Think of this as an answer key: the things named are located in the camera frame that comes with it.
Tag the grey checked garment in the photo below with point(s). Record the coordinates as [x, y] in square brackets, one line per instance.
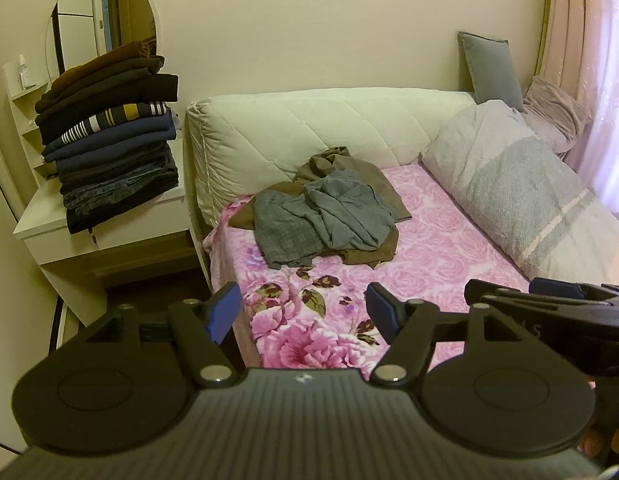
[284, 232]

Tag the brown garment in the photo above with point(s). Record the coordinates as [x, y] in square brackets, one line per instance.
[374, 180]

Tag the small white bottle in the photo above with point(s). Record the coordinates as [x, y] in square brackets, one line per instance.
[24, 72]

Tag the grey and cream folded duvet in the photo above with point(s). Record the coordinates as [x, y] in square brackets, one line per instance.
[519, 185]

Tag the white dressing table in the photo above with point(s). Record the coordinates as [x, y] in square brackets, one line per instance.
[59, 240]

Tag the small grey cushion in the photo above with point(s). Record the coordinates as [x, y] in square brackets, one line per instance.
[492, 67]

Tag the pink curtain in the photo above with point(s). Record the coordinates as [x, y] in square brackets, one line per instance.
[589, 35]

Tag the stack of folded dark clothes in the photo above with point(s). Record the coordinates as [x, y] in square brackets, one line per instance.
[109, 150]

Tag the oval mirror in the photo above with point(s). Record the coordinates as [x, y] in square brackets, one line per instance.
[89, 10]

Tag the cream padded headboard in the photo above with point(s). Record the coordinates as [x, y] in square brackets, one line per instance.
[289, 130]

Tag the pink rose print blanket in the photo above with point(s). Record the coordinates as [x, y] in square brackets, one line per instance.
[439, 260]

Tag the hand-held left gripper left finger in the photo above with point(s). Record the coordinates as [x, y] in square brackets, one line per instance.
[223, 312]

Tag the mauve pillow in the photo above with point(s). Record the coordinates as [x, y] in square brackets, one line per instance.
[554, 110]

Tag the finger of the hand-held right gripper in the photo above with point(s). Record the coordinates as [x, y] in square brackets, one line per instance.
[482, 291]
[554, 287]

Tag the grey knit garment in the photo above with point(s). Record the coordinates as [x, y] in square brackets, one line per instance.
[349, 210]

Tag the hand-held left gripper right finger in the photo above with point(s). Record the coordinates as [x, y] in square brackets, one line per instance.
[383, 312]

